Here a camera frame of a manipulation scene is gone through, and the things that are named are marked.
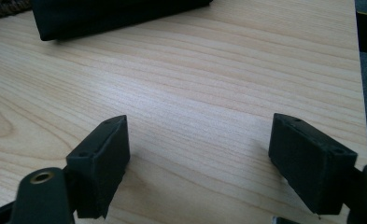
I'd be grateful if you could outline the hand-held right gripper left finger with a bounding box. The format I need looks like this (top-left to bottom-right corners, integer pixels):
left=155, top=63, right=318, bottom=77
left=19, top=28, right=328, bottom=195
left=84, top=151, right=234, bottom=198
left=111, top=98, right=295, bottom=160
left=65, top=114, right=132, bottom=219

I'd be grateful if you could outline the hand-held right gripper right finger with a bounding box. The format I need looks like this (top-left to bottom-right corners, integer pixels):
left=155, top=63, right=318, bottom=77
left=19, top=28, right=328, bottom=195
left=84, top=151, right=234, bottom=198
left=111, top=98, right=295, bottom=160
left=267, top=112, right=359, bottom=216

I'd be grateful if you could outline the dark woven mat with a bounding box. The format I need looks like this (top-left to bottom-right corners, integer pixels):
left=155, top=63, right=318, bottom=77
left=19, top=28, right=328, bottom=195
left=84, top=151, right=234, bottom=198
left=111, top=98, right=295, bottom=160
left=0, top=0, right=34, bottom=22

